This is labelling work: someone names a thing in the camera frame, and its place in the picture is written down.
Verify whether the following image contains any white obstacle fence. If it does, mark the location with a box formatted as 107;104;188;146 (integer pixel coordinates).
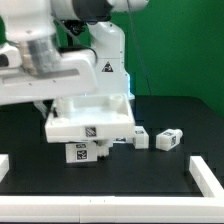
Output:
0;156;224;224

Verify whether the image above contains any paper sheet with tags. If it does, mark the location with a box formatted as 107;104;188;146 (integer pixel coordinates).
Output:
113;137;133;144

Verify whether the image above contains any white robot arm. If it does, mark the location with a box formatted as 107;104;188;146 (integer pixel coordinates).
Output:
0;0;149;105

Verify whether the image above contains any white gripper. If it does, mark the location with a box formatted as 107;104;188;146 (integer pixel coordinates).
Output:
0;50;98;105

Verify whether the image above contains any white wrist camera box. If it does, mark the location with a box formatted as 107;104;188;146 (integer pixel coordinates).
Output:
0;43;22;70

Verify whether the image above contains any white square table top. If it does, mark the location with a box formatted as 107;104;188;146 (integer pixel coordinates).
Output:
45;94;135;143

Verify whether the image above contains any grey cable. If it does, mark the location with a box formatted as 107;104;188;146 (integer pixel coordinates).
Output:
125;0;154;97

